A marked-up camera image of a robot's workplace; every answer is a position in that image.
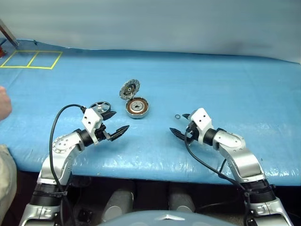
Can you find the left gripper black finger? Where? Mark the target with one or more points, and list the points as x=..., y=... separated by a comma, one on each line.
x=117, y=134
x=109, y=114

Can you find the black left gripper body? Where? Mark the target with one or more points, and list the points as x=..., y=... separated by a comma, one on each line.
x=103, y=133

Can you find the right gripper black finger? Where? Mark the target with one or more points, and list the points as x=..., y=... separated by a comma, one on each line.
x=187, y=116
x=179, y=135

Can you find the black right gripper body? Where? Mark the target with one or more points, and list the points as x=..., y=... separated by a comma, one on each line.
x=193, y=133

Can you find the black spoked motor rotor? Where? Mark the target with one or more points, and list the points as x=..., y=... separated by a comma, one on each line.
x=100, y=107

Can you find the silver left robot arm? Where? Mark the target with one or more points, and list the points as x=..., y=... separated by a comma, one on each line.
x=61, y=146

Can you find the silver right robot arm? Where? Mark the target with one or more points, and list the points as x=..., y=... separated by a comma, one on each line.
x=242, y=160

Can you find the silver motor stator copper coils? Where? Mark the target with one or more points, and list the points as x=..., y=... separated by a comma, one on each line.
x=137, y=108

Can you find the silver motor cover circuit board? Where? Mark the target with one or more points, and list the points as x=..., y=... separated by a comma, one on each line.
x=129, y=89

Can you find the person's bare hand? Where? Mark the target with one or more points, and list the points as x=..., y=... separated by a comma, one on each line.
x=4, y=103

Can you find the blue foam table cover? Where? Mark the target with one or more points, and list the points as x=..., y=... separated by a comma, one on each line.
x=150, y=77

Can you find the grey rounded cylinder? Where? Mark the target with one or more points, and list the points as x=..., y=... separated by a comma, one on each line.
x=118, y=203
x=182, y=200

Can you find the grey domed shell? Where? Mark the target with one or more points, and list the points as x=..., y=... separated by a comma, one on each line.
x=164, y=219

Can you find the person's beige clothing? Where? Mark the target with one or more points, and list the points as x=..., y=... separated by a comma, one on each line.
x=6, y=179

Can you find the red clamp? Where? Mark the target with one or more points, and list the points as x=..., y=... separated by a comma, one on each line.
x=1, y=52

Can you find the slanted metal bar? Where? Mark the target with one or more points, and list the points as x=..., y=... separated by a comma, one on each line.
x=9, y=33

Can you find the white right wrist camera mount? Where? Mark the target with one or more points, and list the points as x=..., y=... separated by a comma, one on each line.
x=202, y=117

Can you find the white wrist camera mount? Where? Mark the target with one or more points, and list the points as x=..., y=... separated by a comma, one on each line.
x=90, y=117
x=202, y=117

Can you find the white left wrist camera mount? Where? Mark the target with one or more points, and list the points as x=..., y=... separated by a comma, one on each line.
x=90, y=117

